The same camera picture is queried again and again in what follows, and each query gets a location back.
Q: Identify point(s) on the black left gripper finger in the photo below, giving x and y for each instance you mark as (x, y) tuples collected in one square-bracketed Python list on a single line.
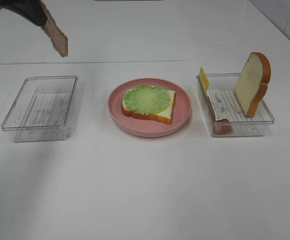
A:
[(30, 9)]

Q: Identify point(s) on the bacon strip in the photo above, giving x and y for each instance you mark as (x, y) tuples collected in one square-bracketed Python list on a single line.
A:
[(220, 127), (58, 38)]

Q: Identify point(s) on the green lettuce leaf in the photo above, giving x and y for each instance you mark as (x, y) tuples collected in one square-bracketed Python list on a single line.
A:
[(147, 100)]

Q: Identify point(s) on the bread slice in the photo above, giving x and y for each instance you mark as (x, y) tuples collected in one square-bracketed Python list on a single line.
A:
[(253, 83), (164, 117)]

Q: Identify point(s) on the yellow cheese slice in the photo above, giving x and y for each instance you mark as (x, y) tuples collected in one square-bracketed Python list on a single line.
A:
[(204, 81)]

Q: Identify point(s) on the clear left plastic container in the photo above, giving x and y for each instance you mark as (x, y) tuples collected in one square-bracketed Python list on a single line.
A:
[(45, 109)]

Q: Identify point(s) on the clear plastic container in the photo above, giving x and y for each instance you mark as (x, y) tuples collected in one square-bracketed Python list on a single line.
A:
[(226, 106), (45, 109)]

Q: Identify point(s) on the pink round plate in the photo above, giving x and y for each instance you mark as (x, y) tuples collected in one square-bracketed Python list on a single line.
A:
[(149, 128)]

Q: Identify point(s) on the clear right plastic container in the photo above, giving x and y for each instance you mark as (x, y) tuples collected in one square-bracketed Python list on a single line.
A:
[(226, 106)]

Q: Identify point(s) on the standing bread slice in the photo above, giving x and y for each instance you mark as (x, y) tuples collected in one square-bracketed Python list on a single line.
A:
[(253, 83)]

